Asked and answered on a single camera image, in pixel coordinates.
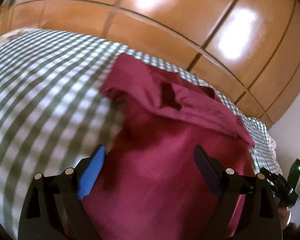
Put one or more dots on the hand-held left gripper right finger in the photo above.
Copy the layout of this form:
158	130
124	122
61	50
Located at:
210	172

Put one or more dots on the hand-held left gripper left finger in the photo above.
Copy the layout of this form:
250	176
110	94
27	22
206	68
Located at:
91	177

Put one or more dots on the dark red fleece sweatshirt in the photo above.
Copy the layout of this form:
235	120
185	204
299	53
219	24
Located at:
152	142

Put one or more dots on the green white checked blanket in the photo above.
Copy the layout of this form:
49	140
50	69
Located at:
40	92

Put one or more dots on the wooden wardrobe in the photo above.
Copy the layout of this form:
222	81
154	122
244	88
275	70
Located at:
165	17

